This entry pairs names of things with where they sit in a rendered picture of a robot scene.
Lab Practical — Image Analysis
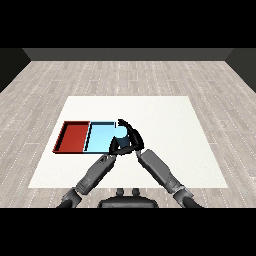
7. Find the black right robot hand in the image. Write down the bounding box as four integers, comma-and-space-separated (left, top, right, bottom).
117, 118, 146, 154

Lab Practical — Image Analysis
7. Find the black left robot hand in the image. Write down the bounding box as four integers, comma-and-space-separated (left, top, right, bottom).
108, 135, 133, 157

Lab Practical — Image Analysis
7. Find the small blue can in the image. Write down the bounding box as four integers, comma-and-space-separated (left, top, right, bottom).
112, 124, 131, 150

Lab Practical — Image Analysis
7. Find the light blue shallow open box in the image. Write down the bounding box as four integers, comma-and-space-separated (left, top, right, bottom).
82, 120, 119, 155

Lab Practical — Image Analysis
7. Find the red shallow open box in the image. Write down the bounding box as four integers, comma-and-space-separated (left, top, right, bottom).
52, 120, 92, 155

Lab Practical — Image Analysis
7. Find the dark grey robot body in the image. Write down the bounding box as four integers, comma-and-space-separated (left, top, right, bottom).
97, 188, 160, 209

